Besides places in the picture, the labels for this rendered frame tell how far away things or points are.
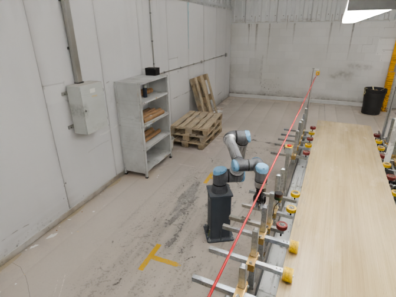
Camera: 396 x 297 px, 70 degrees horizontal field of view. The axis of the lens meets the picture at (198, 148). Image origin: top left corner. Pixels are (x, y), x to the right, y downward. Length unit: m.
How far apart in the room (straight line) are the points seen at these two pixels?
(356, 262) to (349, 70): 8.22
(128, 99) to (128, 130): 0.50
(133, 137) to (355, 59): 7.33
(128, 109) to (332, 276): 3.45
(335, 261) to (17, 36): 3.36
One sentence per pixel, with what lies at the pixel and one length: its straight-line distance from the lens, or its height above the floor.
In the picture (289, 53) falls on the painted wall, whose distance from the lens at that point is 9.87.
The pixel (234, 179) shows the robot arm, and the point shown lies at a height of 0.77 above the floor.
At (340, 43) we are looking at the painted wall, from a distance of 9.84.
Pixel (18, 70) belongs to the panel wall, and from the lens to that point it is 3.43.
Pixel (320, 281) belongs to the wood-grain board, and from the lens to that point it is 1.94.
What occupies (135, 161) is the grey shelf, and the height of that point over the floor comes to 0.28.
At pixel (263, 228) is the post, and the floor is 1.00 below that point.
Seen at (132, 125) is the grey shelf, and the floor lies 0.90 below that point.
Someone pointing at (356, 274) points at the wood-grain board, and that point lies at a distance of 2.07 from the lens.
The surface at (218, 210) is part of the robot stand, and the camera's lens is 3.18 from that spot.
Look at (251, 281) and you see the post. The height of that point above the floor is 0.77.
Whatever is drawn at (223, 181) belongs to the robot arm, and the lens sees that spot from 3.05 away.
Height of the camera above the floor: 2.26
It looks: 23 degrees down
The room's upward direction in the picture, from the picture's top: 1 degrees counter-clockwise
